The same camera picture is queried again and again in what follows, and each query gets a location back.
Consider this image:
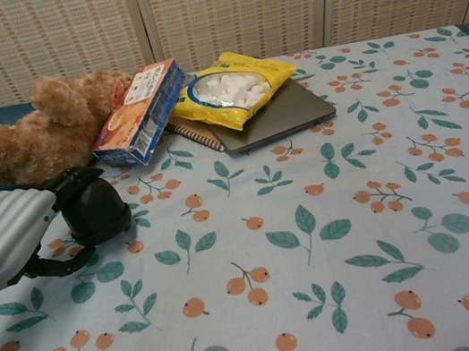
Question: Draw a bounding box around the silver and black left robot hand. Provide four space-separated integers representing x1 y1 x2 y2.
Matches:
0 161 123 291

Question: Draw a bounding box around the black dice cup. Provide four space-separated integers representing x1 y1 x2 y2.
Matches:
54 173 131 239

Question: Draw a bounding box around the brown curly plush bear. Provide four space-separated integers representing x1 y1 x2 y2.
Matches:
0 60 150 194

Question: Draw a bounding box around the blue and orange biscuit box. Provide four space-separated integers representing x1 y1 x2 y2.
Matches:
77 56 201 176

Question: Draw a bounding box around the brown spiral notebook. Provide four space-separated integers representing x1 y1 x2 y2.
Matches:
165 112 226 161

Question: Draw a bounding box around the fruit and leaf print tablecloth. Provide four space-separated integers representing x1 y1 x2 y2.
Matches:
0 21 469 351

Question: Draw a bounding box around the yellow marshmallow bag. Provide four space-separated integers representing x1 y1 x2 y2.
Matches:
163 40 307 141

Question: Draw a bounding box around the grey closed laptop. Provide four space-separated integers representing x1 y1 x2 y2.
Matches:
203 72 342 160

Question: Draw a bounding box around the woven folding screen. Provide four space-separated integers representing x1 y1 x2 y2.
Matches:
0 0 469 109

